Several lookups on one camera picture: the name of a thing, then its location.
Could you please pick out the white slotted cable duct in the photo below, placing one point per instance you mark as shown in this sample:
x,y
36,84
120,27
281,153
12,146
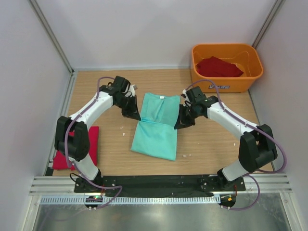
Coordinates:
x,y
96,200

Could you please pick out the left aluminium corner post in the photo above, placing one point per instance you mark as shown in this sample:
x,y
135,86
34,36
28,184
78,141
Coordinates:
x,y
46,26

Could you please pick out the right aluminium corner post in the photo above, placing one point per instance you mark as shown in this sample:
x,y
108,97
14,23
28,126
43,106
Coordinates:
x,y
278,4

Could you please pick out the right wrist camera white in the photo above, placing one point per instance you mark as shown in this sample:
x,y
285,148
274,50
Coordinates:
x,y
187,102

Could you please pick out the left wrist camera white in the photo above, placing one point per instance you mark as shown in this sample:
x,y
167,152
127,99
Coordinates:
x,y
130,91

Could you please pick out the aluminium frame rail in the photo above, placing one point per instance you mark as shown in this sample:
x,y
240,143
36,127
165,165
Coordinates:
x,y
268,183

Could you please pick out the folded magenta t shirt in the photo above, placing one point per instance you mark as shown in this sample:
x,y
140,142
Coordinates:
x,y
59,161

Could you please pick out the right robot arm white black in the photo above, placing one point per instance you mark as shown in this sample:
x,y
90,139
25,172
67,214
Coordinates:
x,y
256,147

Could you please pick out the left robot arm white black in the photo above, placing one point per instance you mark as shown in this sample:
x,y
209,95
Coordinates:
x,y
72,132

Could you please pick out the orange plastic bin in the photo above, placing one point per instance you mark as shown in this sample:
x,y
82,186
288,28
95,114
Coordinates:
x,y
243,56

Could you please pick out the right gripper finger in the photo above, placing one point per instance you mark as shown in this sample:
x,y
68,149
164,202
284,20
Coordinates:
x,y
182,114
181,124

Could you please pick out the teal t shirt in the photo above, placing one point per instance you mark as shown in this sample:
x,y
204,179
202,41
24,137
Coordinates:
x,y
155,134

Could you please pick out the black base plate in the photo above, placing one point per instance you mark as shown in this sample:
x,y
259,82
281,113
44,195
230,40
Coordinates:
x,y
172,186

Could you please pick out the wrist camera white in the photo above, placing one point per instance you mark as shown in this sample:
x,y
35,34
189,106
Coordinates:
x,y
130,91
187,102

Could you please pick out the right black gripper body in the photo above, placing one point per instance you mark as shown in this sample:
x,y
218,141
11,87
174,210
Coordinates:
x,y
191,112

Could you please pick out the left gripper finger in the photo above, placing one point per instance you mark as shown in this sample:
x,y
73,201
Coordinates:
x,y
134,105
132,115

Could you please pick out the aluminium corner post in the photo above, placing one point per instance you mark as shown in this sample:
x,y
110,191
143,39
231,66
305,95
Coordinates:
x,y
278,4
46,26

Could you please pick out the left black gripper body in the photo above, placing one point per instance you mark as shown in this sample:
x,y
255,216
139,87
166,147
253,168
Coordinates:
x,y
125,103

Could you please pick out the dark red t shirt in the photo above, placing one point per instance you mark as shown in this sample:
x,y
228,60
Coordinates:
x,y
215,67

